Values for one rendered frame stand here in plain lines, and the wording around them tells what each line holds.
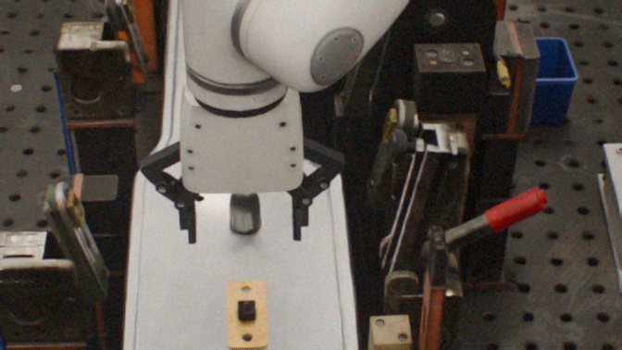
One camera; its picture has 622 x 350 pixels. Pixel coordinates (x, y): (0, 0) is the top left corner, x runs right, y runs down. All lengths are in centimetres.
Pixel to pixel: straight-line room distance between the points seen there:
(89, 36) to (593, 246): 73
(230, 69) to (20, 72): 111
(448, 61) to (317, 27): 45
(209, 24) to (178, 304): 37
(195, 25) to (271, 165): 15
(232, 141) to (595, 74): 110
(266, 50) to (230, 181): 19
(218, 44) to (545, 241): 88
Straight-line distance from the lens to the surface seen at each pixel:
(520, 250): 168
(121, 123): 151
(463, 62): 129
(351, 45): 86
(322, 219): 126
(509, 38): 140
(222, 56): 91
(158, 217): 127
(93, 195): 132
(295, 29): 84
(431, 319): 102
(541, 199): 110
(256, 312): 117
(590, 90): 197
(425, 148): 104
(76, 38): 145
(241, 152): 100
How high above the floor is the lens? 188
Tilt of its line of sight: 42 degrees down
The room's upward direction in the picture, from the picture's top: 1 degrees clockwise
